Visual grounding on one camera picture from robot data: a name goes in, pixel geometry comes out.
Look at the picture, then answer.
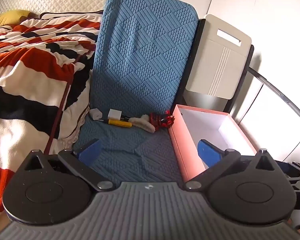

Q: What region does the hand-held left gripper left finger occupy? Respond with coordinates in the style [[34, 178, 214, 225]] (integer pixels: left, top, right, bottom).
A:
[[20, 139, 115, 192]]

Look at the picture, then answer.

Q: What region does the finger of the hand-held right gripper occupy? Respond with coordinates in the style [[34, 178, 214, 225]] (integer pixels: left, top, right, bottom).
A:
[[275, 160, 300, 193]]

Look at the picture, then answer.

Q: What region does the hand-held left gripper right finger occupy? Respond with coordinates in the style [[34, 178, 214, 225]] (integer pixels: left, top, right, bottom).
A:
[[184, 139, 278, 192]]

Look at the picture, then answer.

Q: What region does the pink cardboard box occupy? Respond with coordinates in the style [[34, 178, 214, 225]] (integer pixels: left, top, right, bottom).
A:
[[169, 104, 257, 180]]

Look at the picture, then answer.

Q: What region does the yellow handle screwdriver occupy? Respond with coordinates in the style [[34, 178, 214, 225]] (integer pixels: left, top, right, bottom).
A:
[[96, 118, 132, 128]]

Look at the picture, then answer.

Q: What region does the red hair clip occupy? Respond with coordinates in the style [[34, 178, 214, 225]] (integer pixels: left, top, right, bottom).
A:
[[149, 110, 175, 130]]

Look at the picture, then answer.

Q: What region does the cream fluffy plush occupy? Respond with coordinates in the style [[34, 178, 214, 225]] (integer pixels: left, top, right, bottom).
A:
[[129, 114, 156, 132]]

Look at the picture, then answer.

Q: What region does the white cube charger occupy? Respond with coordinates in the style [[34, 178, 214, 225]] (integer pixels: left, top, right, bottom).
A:
[[89, 108, 102, 121]]

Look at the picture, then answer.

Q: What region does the curved metal rod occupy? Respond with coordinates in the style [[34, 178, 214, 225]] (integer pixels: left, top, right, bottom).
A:
[[249, 66, 300, 128]]

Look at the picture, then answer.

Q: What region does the red white navy striped blanket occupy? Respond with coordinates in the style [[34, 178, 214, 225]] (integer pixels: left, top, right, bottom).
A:
[[0, 14, 103, 228]]

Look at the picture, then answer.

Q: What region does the blue textured mat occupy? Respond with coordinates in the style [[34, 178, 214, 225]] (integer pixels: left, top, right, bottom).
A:
[[74, 0, 199, 183]]

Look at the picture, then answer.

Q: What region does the white pillow with dark trim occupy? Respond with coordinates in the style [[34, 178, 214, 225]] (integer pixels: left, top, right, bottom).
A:
[[39, 9, 105, 20]]

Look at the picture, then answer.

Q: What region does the yellow pillow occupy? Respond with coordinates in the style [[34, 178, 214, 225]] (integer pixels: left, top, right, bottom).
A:
[[0, 9, 32, 29]]

